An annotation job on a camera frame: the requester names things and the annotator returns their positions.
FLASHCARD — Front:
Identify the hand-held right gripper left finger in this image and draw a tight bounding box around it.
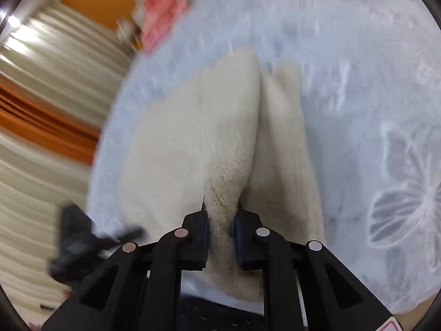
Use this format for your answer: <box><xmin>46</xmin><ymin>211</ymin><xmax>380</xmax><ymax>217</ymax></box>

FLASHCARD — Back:
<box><xmin>41</xmin><ymin>195</ymin><xmax>209</xmax><ymax>331</ymax></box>

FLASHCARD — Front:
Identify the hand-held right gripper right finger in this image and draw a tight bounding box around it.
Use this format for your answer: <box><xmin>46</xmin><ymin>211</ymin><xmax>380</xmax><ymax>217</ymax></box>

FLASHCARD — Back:
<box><xmin>235</xmin><ymin>200</ymin><xmax>397</xmax><ymax>331</ymax></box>

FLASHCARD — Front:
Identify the beige sweater with black hearts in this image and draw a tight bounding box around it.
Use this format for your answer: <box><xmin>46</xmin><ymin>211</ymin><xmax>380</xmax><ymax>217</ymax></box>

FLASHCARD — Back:
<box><xmin>120</xmin><ymin>50</ymin><xmax>328</xmax><ymax>302</ymax></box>

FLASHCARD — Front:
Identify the beige curtain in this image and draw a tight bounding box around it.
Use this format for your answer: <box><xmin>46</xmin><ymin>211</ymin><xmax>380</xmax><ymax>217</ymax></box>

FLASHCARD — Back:
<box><xmin>0</xmin><ymin>5</ymin><xmax>136</xmax><ymax>318</ymax></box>

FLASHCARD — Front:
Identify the orange curtain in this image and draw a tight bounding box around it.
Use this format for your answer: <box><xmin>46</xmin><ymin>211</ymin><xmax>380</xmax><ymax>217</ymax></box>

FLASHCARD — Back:
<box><xmin>0</xmin><ymin>83</ymin><xmax>101</xmax><ymax>163</ymax></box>

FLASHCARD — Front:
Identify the white feather lamp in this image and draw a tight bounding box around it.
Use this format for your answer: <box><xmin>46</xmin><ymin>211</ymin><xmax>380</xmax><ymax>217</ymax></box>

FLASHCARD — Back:
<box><xmin>115</xmin><ymin>19</ymin><xmax>136</xmax><ymax>48</ymax></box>

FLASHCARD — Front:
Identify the bed with butterfly print sheet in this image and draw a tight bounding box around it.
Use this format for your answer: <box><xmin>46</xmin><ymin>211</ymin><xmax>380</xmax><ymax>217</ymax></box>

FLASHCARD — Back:
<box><xmin>86</xmin><ymin>0</ymin><xmax>441</xmax><ymax>315</ymax></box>

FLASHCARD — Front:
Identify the pink blanket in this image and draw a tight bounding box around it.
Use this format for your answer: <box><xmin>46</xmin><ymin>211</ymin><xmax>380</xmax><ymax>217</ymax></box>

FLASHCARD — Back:
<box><xmin>141</xmin><ymin>0</ymin><xmax>198</xmax><ymax>55</ymax></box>

